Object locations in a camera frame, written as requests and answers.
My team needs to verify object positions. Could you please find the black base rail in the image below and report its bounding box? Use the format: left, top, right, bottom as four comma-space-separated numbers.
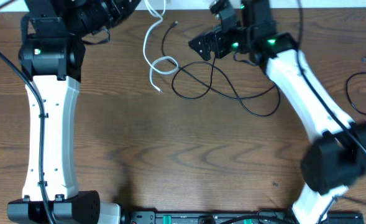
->
121, 209, 365, 224

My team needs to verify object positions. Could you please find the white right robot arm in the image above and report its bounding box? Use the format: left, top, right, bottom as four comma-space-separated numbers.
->
189, 1, 366, 223

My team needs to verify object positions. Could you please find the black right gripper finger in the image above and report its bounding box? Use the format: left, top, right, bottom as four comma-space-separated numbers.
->
199, 50, 214, 61
188, 32, 215, 52

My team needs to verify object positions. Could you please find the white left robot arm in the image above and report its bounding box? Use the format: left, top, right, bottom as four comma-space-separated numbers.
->
7, 0, 138, 223

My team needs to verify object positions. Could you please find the white USB cable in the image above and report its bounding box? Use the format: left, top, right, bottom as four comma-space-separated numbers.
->
142, 0, 180, 94

